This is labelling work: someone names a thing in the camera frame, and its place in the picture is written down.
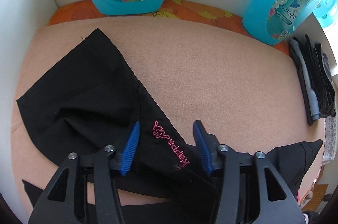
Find dark textured folded pants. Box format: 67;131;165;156
304;34;336;117

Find orange floral bed sheet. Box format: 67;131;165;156
36;0;290;61

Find white lace table cloth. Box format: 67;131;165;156
323;116;337;165

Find black pants pink waistband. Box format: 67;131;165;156
17;32;322;223

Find blue detergent bottle right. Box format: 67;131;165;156
242;0;320;46

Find grey-blue folded jeans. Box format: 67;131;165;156
290;39;321;122

